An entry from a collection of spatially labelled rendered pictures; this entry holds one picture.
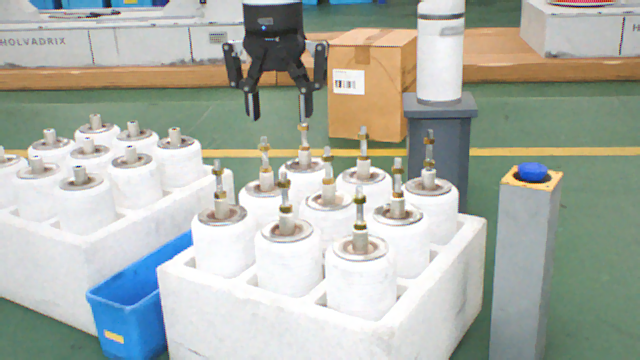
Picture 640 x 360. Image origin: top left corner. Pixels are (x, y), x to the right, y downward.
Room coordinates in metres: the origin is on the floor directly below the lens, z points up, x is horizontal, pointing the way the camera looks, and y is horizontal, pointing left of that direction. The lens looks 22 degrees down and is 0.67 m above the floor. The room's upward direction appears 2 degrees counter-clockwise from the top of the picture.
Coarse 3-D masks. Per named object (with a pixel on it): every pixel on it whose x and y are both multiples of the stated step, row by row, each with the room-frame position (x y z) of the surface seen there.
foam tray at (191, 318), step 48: (480, 240) 0.99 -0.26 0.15; (192, 288) 0.85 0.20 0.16; (240, 288) 0.82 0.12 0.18; (432, 288) 0.81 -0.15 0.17; (480, 288) 1.00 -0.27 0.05; (192, 336) 0.86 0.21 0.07; (240, 336) 0.81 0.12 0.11; (288, 336) 0.77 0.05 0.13; (336, 336) 0.72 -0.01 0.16; (384, 336) 0.69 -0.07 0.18; (432, 336) 0.81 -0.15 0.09
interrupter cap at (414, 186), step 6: (414, 180) 1.02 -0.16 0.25; (420, 180) 1.02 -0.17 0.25; (438, 180) 1.01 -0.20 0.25; (444, 180) 1.01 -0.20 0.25; (408, 186) 0.99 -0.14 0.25; (414, 186) 0.99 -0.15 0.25; (420, 186) 1.00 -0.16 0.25; (438, 186) 1.00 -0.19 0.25; (444, 186) 0.99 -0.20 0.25; (450, 186) 0.98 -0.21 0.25; (414, 192) 0.97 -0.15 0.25; (420, 192) 0.97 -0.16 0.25; (426, 192) 0.97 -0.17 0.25; (432, 192) 0.96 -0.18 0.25; (438, 192) 0.96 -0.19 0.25; (444, 192) 0.96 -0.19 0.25
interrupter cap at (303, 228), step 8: (264, 224) 0.87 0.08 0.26; (272, 224) 0.87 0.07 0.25; (296, 224) 0.87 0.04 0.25; (304, 224) 0.87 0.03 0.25; (264, 232) 0.85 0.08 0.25; (272, 232) 0.85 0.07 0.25; (296, 232) 0.85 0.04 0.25; (304, 232) 0.84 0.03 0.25; (312, 232) 0.84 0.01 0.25; (272, 240) 0.82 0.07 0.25; (280, 240) 0.82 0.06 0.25; (288, 240) 0.82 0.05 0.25; (296, 240) 0.82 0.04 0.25
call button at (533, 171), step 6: (528, 162) 0.88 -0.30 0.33; (534, 162) 0.88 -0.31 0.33; (522, 168) 0.86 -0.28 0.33; (528, 168) 0.86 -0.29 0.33; (534, 168) 0.86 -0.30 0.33; (540, 168) 0.86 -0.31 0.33; (546, 168) 0.86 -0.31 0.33; (522, 174) 0.86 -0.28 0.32; (528, 174) 0.85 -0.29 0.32; (534, 174) 0.85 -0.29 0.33; (540, 174) 0.85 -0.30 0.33; (546, 174) 0.85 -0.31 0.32; (534, 180) 0.85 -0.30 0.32
